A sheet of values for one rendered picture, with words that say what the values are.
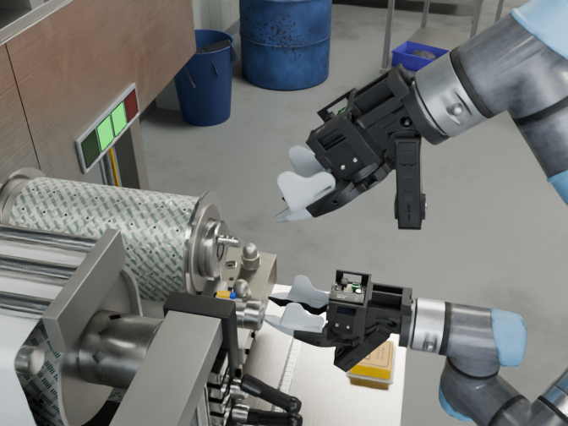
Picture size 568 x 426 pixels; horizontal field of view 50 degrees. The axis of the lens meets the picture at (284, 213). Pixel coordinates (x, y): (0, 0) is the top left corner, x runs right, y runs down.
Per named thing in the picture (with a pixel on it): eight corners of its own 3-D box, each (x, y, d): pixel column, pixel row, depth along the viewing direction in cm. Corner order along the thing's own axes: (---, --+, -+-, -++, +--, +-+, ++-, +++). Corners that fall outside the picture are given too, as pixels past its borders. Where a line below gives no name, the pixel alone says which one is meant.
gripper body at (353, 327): (331, 266, 89) (415, 279, 87) (329, 308, 94) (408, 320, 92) (323, 303, 83) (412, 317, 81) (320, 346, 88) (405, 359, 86)
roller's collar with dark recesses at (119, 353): (150, 409, 53) (139, 360, 49) (86, 397, 54) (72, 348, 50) (177, 353, 58) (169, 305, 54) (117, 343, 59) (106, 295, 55)
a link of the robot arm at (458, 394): (477, 451, 88) (494, 404, 81) (424, 396, 96) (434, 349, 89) (516, 426, 91) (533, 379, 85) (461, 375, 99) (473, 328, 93)
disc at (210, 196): (192, 328, 77) (180, 237, 69) (188, 327, 78) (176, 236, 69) (226, 254, 89) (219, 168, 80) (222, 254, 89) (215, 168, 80)
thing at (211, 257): (216, 289, 79) (208, 256, 73) (202, 286, 80) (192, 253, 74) (232, 243, 84) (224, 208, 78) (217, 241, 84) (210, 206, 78)
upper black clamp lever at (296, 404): (294, 420, 47) (302, 412, 46) (236, 392, 46) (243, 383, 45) (297, 406, 48) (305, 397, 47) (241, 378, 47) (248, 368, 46)
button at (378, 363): (390, 379, 105) (391, 371, 103) (349, 373, 106) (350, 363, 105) (392, 349, 110) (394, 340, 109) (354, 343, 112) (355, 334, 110)
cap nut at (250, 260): (258, 271, 108) (257, 252, 105) (237, 268, 109) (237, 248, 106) (263, 258, 111) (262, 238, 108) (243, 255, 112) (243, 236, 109)
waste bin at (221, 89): (253, 105, 390) (250, 26, 360) (232, 134, 359) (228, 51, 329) (188, 97, 399) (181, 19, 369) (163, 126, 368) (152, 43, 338)
